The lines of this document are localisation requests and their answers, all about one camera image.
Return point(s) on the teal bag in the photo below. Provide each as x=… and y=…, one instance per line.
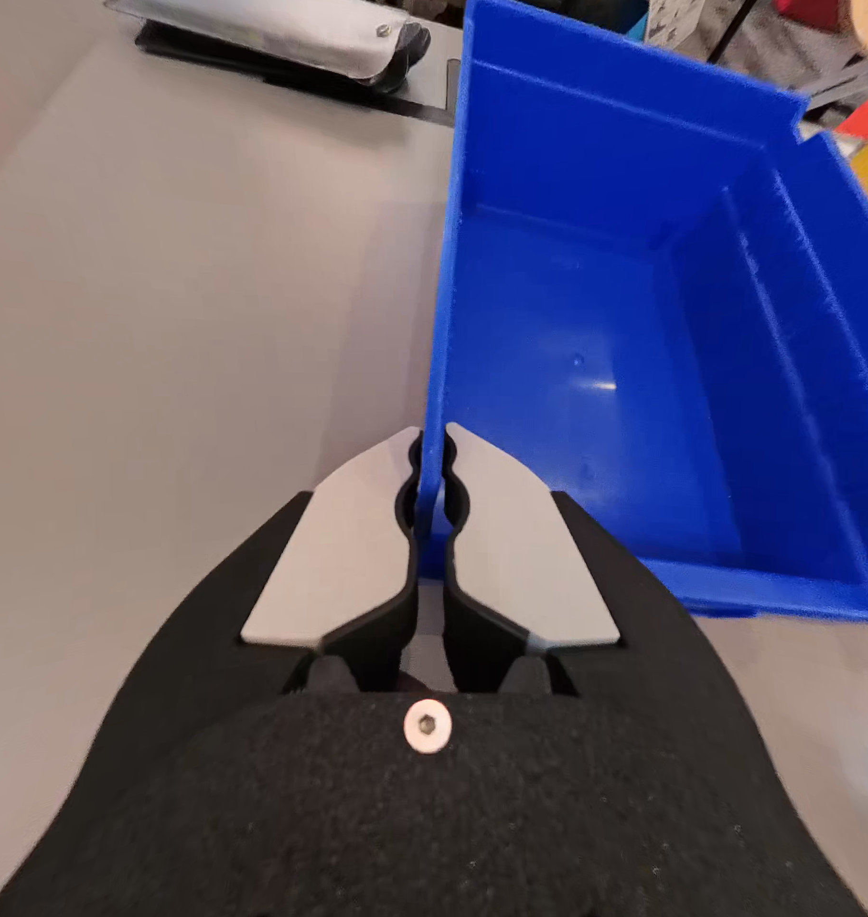
x=627, y=14

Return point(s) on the white printed sheet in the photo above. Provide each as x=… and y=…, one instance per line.
x=684, y=21

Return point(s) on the blue plastic bin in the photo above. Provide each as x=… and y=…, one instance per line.
x=620, y=322

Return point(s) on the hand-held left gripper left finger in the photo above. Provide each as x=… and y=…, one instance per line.
x=326, y=566

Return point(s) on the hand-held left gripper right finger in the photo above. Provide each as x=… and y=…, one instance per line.
x=527, y=566

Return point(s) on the grey desk hatch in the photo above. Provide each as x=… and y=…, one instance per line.
x=262, y=36

